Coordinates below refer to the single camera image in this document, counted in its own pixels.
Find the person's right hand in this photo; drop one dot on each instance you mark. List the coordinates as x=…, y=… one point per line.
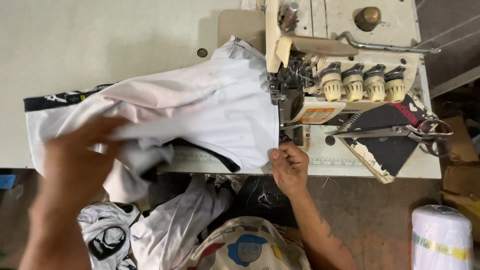
x=289, y=170

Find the person's left fingers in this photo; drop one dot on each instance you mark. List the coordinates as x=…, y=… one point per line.
x=108, y=131

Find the white garment with black trim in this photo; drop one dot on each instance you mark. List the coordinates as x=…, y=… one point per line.
x=195, y=112

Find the white thread cone wrapped plastic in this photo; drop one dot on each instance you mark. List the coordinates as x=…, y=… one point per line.
x=441, y=238

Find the black spiral notebook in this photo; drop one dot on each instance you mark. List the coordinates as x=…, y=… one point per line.
x=390, y=146

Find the blue object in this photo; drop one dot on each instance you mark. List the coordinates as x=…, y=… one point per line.
x=7, y=181

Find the person's printed shirt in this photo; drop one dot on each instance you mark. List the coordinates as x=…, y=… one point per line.
x=247, y=247

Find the pile of white black garments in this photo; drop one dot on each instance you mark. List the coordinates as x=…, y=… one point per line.
x=157, y=228

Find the steel scissors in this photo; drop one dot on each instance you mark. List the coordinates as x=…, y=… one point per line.
x=405, y=132

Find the cream overlock sewing machine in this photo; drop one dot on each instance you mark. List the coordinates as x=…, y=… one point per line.
x=337, y=56

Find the cardboard boxes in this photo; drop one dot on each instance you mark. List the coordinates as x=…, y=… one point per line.
x=461, y=165

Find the person's left hand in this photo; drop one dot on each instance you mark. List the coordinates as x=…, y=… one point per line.
x=77, y=165

